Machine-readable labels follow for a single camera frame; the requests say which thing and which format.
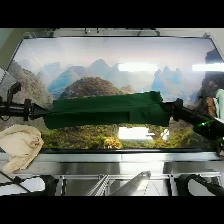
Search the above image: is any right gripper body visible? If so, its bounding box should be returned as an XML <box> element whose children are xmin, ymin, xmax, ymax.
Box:
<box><xmin>162</xmin><ymin>97</ymin><xmax>185</xmax><ymax>123</ymax></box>

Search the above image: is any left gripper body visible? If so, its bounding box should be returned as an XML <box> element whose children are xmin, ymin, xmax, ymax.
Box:
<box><xmin>30</xmin><ymin>102</ymin><xmax>52</xmax><ymax>121</ymax></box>

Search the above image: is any green T-shirt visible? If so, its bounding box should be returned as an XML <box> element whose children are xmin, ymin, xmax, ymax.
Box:
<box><xmin>43</xmin><ymin>90</ymin><xmax>172</xmax><ymax>131</ymax></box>

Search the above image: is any brown garment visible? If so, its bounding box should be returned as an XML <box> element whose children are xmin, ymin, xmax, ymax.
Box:
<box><xmin>204</xmin><ymin>96</ymin><xmax>218</xmax><ymax>118</ymax></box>

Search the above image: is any beige garment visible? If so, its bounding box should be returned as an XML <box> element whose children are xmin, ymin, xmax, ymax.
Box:
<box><xmin>0</xmin><ymin>124</ymin><xmax>45</xmax><ymax>174</ymax></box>

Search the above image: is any pale green garment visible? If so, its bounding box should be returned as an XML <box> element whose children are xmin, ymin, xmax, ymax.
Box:
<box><xmin>214</xmin><ymin>88</ymin><xmax>224</xmax><ymax>121</ymax></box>

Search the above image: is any silver frame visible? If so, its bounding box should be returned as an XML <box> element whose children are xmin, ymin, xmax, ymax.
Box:
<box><xmin>0</xmin><ymin>29</ymin><xmax>224</xmax><ymax>196</ymax></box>

